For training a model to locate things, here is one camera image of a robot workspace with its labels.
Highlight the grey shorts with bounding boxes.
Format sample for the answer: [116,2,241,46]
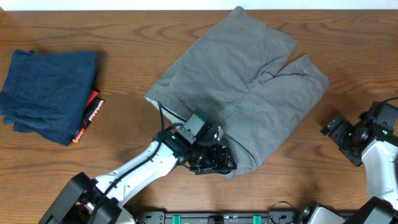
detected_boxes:
[145,7,329,179]

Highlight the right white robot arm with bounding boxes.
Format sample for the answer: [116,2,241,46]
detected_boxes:
[320,116,397,223]

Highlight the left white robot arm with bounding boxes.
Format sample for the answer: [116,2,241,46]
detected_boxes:
[39,123,237,223]

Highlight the orange black folded item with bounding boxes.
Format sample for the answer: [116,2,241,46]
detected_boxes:
[72,90,104,143]

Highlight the folded navy blue garment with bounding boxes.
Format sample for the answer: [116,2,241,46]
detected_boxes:
[1,49,98,146]

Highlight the black cable loop at base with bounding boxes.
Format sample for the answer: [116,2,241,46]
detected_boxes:
[267,200,295,224]

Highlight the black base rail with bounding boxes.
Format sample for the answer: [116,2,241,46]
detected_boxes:
[133,202,363,224]

